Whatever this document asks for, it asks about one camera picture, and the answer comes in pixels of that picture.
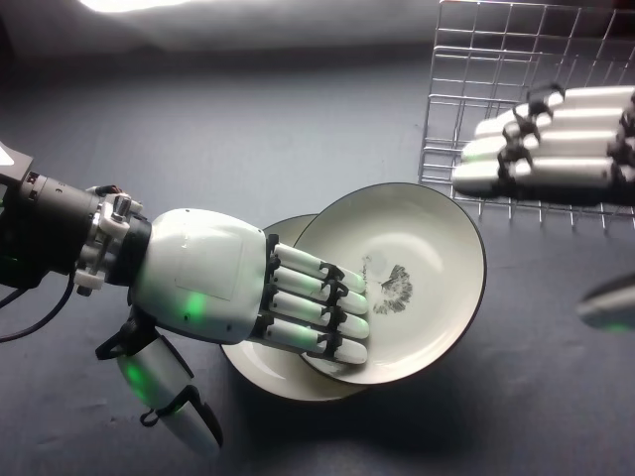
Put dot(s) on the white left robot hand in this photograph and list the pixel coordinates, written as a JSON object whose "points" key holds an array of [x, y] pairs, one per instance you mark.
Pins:
{"points": [[198, 268]]}

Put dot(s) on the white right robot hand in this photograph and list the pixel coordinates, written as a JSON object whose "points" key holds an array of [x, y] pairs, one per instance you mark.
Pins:
{"points": [[570, 139]]}

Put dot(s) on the white plate with leaf print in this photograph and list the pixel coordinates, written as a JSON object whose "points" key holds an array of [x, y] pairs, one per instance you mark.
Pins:
{"points": [[258, 364], [421, 238]]}

